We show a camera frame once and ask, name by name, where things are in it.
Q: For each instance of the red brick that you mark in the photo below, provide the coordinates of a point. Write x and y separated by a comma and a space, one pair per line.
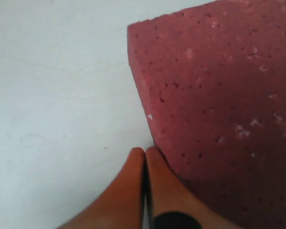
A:
212, 82

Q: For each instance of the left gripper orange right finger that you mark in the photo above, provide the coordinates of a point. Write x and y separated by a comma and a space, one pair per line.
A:
171, 205

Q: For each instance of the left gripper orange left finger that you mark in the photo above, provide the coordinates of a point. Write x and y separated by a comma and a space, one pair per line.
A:
120, 205

